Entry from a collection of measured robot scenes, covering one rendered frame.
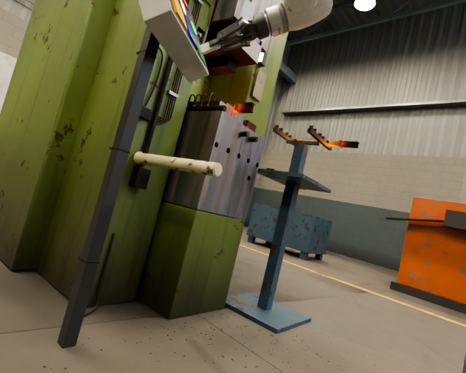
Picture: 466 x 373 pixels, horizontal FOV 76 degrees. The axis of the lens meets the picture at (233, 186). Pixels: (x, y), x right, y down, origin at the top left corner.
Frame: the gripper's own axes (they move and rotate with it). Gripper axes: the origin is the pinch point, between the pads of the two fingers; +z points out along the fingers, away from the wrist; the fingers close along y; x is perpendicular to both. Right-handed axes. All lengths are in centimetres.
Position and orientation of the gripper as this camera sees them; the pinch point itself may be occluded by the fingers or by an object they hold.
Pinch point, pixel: (209, 46)
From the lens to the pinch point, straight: 112.1
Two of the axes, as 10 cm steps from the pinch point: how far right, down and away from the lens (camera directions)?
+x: -2.7, -9.5, 1.7
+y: 2.0, 1.2, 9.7
